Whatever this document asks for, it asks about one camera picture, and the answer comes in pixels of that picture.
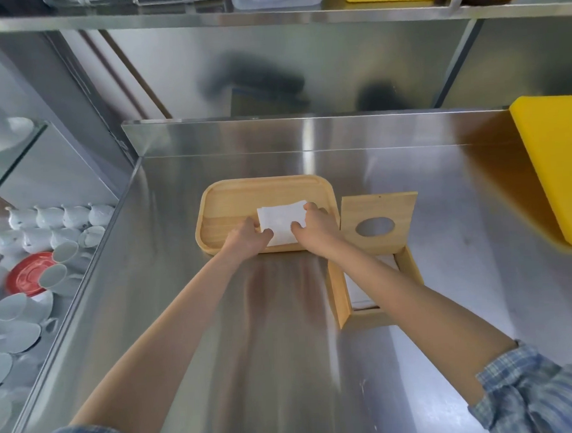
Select group of white teapots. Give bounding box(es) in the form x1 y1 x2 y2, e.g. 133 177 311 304
0 200 119 257

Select wooden tray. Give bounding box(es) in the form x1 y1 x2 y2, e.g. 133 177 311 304
192 172 343 258

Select stainless steel shelf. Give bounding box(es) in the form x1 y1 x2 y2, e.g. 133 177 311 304
0 0 572 51

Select wooden napkin box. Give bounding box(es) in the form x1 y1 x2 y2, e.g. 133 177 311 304
326 244 428 332

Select white paper napkin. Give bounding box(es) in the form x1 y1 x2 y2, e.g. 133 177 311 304
256 200 311 248

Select red saucer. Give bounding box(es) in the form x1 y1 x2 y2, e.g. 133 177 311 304
4 251 59 299

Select person's right hand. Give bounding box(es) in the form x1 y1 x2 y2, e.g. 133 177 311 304
289 200 344 259

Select yellow cutting board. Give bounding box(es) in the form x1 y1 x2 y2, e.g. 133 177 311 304
508 93 572 253

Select glass shelf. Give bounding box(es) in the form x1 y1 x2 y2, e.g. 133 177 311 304
0 120 55 220

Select wooden lid with round hole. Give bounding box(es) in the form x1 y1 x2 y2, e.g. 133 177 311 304
337 191 423 259

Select pile of white saucers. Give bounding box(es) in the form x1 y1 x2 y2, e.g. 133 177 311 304
0 259 68 433

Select person's left forearm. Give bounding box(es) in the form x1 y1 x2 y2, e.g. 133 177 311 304
58 247 277 433

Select blue plaid right sleeve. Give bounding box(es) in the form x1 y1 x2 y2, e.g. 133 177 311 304
463 337 572 433

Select person's left hand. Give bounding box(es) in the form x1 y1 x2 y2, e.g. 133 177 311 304
220 216 276 263

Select person's right forearm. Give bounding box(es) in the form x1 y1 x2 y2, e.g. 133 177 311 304
312 231 521 416

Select white cup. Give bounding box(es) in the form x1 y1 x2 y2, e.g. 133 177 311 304
51 239 81 265
37 263 69 290
77 225 108 250

